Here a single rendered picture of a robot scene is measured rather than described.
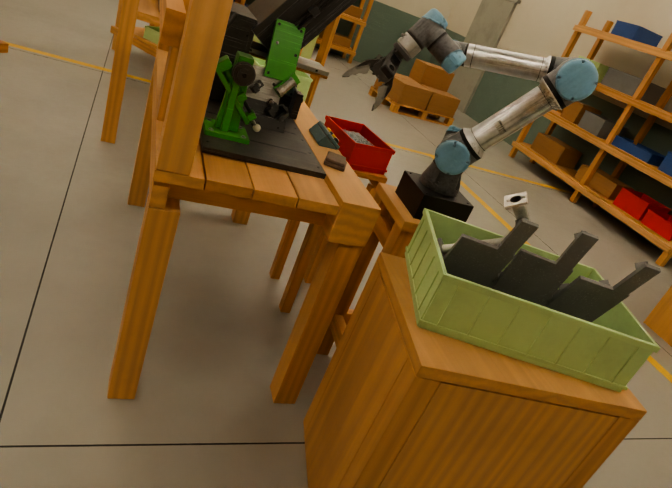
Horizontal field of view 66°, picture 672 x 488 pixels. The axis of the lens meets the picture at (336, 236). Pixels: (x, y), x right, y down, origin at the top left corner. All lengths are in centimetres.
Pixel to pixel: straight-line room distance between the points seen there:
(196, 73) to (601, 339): 124
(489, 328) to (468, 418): 23
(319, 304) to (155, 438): 69
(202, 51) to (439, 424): 110
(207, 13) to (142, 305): 89
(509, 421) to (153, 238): 110
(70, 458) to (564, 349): 146
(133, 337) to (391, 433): 89
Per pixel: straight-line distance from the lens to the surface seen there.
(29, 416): 197
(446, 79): 890
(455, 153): 174
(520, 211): 136
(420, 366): 127
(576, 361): 156
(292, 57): 209
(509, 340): 146
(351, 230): 168
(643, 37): 784
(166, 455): 190
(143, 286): 170
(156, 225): 158
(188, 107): 143
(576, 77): 172
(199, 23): 138
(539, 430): 157
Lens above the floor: 149
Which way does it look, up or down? 25 degrees down
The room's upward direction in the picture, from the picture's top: 22 degrees clockwise
